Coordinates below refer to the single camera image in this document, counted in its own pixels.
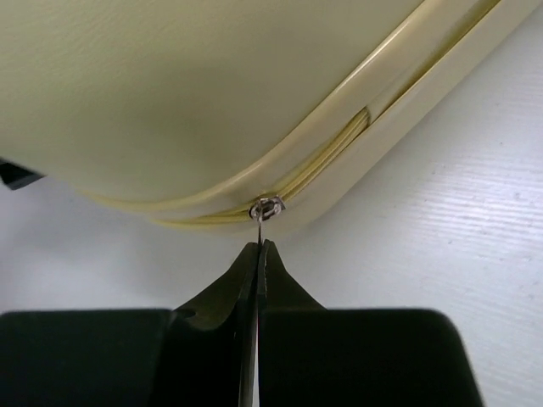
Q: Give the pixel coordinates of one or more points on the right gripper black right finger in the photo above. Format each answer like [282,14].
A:
[313,356]

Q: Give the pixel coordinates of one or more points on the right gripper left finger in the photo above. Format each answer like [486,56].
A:
[199,354]

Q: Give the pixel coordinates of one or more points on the silver zipper pull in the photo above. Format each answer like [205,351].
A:
[262,210]

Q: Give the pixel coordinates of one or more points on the yellow hard-shell suitcase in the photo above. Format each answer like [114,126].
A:
[189,113]

